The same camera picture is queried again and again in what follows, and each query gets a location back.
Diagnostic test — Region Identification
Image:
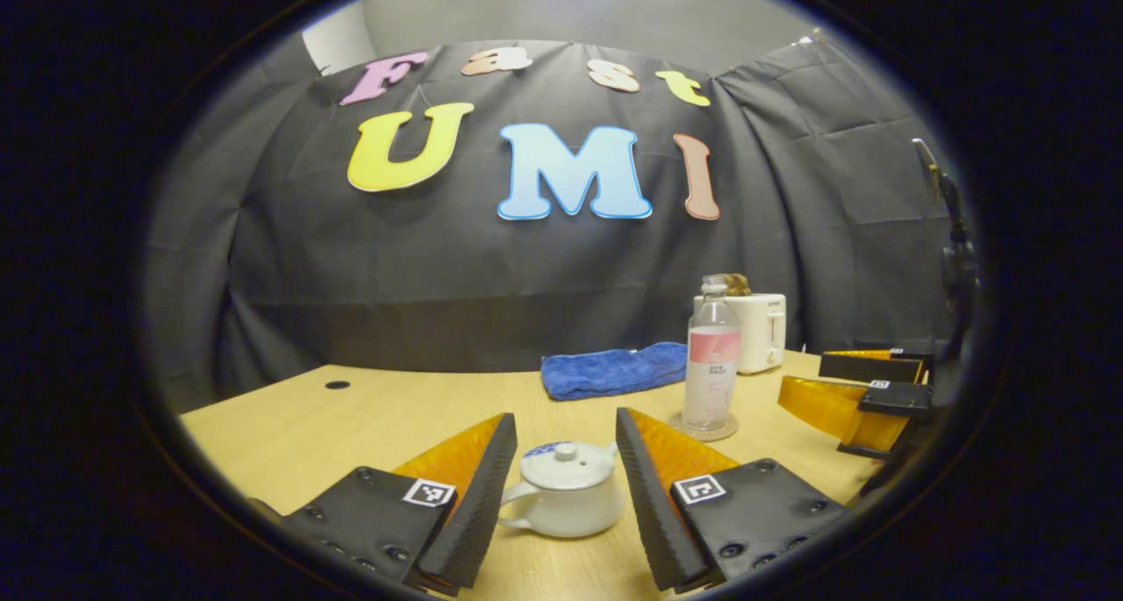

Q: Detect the white toaster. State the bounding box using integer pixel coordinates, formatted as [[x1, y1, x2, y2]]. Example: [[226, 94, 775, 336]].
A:
[[693, 292, 788, 376]]

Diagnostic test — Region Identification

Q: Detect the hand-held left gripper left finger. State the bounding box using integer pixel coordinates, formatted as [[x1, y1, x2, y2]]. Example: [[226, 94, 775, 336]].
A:
[[281, 412, 519, 596]]

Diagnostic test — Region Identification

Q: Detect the round coaster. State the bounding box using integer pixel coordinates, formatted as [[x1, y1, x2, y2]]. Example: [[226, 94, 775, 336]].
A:
[[670, 411, 740, 443]]

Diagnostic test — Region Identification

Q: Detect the blue towel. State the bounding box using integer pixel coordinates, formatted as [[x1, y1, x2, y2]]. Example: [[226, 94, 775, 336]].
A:
[[540, 341, 689, 402]]

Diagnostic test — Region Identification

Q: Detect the black backdrop cloth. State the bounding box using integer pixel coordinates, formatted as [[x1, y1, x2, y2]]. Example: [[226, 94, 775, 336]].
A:
[[145, 35, 966, 409]]

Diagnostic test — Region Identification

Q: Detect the white teacup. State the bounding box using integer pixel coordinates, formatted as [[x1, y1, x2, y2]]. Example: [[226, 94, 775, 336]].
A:
[[498, 440, 626, 539]]

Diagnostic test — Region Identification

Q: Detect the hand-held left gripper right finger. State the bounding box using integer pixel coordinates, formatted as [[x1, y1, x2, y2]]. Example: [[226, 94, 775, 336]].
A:
[[616, 407, 848, 595]]

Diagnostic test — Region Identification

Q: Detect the clear water bottle pink label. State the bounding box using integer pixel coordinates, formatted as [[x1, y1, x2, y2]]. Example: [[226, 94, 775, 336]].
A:
[[683, 275, 742, 433]]

